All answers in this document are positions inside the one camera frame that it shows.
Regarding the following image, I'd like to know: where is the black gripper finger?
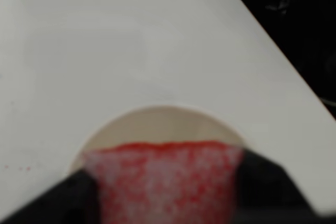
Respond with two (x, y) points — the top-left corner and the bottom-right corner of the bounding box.
(230, 148), (336, 224)
(0, 167), (102, 224)

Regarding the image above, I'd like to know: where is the red speckled foam cube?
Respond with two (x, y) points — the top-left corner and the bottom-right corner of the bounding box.
(83, 141), (247, 224)

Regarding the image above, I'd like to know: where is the tan paper cup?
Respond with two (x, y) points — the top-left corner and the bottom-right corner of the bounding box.
(68, 104), (254, 178)

